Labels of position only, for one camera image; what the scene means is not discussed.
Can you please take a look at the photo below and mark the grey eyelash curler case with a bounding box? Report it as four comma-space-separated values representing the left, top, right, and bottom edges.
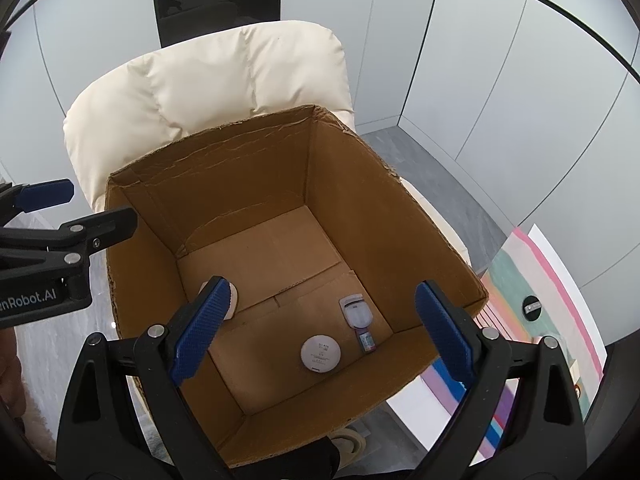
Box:
339, 294, 373, 332

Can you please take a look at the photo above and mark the peach powder puff case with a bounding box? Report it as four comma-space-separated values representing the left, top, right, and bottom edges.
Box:
199, 280, 240, 321

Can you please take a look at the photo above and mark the striped colourful towel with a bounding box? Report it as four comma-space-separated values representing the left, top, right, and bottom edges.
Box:
420, 227, 608, 463

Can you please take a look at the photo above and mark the cream padded chair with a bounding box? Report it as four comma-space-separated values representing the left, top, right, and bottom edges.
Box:
63, 20, 473, 273

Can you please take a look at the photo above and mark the white round compact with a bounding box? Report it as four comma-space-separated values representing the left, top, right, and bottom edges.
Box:
300, 335, 343, 374

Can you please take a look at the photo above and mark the brown cardboard box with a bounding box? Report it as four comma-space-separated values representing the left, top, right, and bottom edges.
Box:
104, 104, 490, 468

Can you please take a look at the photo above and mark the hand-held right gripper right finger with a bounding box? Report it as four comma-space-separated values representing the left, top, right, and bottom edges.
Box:
415, 280, 587, 480

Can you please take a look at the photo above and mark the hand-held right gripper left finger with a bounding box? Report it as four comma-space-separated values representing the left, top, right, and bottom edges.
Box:
56, 275, 233, 480

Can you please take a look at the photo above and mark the dark glass cabinet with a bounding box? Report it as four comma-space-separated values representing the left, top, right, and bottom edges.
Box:
150, 0, 283, 48

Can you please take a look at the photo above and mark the white low table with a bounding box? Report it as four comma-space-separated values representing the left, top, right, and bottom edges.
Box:
387, 223, 608, 466

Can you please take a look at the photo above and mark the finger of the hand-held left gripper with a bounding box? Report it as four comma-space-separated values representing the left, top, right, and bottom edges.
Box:
0, 206, 138, 273
0, 178, 75, 226

